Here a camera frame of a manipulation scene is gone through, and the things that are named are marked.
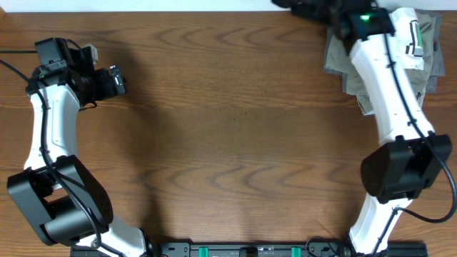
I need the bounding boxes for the black t-shirt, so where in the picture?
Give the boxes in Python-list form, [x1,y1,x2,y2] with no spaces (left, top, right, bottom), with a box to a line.
[271,0,343,23]

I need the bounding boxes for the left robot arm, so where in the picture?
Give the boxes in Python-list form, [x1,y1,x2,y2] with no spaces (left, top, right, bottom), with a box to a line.
[7,63,151,256]

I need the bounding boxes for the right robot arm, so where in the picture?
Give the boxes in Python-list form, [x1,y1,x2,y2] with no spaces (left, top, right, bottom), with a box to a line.
[330,1,456,256]

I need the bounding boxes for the olive khaki folded garment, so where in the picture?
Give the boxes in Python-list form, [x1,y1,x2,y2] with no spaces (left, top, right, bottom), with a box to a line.
[323,9,437,116]

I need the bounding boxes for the grey folded garment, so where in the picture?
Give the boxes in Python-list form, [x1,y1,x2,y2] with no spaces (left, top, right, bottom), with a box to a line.
[322,10,446,95]

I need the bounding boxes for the left black cable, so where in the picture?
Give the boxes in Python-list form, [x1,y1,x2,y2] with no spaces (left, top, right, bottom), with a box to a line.
[0,49,126,257]

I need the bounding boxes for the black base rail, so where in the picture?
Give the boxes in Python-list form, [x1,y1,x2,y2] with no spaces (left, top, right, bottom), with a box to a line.
[70,239,428,257]

